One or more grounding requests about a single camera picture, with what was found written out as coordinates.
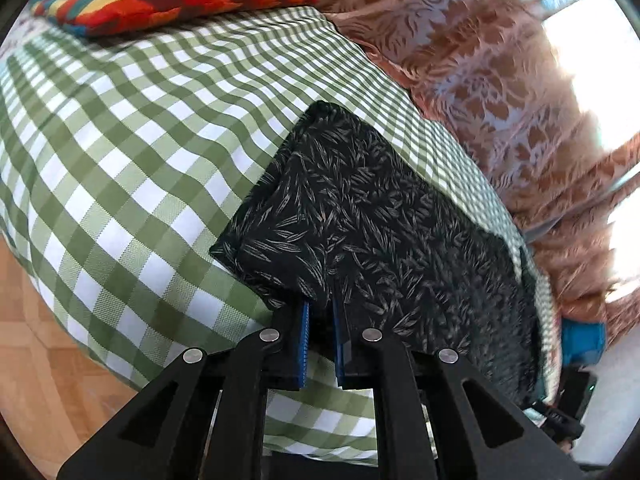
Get black leaf-print pants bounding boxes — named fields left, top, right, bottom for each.
left=210, top=101, right=542, bottom=406

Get blue box under curtain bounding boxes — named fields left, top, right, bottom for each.
left=561, top=318, right=606, bottom=367

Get green white checkered bedsheet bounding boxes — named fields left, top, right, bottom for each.
left=0, top=5, right=562, bottom=463

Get brown floral curtain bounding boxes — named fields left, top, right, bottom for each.
left=314, top=0, right=639, bottom=342

